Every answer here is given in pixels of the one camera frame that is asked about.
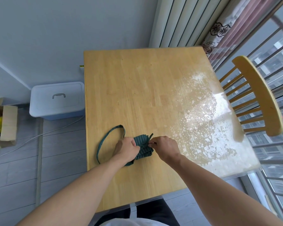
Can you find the grey pleated curtain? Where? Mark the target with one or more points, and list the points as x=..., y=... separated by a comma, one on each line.
x=179, y=21

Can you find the wooden spindle-back chair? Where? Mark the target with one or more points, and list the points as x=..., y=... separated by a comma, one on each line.
x=261, y=91

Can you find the person's right fingers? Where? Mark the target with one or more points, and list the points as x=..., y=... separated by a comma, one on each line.
x=153, y=143

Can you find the person's right hand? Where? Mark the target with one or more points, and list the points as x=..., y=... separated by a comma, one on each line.
x=166, y=148

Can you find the person's left fingers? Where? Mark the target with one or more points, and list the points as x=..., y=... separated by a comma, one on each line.
x=135, y=145

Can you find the person's black trousers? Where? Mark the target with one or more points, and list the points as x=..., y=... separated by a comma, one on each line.
x=153, y=210

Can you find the person's left forearm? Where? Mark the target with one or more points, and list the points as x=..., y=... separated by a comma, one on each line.
x=80, y=192

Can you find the pink floral curtain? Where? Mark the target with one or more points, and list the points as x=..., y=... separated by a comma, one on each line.
x=228, y=30

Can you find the green striped apron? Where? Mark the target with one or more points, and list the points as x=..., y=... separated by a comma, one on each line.
x=145, y=151

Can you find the open cardboard box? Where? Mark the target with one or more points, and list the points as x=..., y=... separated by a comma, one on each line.
x=9, y=124

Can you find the person's left hand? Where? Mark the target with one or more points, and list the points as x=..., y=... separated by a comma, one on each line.
x=125, y=149

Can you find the person's right forearm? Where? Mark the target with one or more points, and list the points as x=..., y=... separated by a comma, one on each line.
x=217, y=192

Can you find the person's white shirt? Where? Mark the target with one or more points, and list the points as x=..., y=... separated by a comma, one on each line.
x=134, y=222

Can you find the pale blue lidded storage box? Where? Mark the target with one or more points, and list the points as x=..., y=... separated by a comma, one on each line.
x=57, y=103

